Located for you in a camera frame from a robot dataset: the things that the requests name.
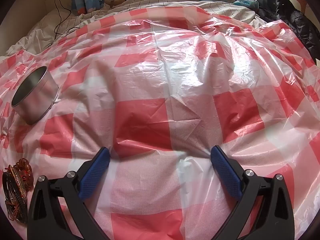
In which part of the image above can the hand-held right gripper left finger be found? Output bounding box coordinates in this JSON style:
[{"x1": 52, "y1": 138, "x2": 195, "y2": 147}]
[{"x1": 27, "y1": 146, "x2": 112, "y2": 240}]

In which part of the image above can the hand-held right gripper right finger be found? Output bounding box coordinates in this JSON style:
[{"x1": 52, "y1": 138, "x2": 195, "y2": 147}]
[{"x1": 210, "y1": 145, "x2": 295, "y2": 240}]

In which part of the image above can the brown cord bracelet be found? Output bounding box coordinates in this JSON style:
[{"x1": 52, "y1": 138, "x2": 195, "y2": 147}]
[{"x1": 6, "y1": 200, "x2": 28, "y2": 224}]

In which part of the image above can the round silver metal tin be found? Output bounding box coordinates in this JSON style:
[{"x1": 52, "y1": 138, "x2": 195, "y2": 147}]
[{"x1": 11, "y1": 66, "x2": 60, "y2": 125}]

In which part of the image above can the black cable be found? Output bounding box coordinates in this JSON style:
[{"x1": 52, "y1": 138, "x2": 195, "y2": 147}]
[{"x1": 47, "y1": 0, "x2": 83, "y2": 48}]

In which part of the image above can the red white checkered plastic sheet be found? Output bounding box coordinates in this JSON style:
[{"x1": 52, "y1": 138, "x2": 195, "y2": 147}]
[{"x1": 0, "y1": 5, "x2": 320, "y2": 240}]

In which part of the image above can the brown patterned bangle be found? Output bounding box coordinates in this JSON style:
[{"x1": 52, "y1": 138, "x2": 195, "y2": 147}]
[{"x1": 9, "y1": 165, "x2": 28, "y2": 200}]

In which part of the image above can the black braided bracelet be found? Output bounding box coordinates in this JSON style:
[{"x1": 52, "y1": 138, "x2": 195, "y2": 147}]
[{"x1": 2, "y1": 169, "x2": 25, "y2": 209}]

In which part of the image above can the amber bead bracelet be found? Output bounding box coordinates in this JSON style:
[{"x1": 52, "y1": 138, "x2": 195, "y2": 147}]
[{"x1": 12, "y1": 158, "x2": 34, "y2": 193}]

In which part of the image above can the blue plastic bag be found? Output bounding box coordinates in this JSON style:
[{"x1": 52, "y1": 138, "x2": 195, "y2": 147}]
[{"x1": 195, "y1": 0, "x2": 259, "y2": 10}]

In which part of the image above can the black puffer jacket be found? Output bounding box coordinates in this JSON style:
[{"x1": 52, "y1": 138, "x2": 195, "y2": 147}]
[{"x1": 255, "y1": 0, "x2": 318, "y2": 63}]

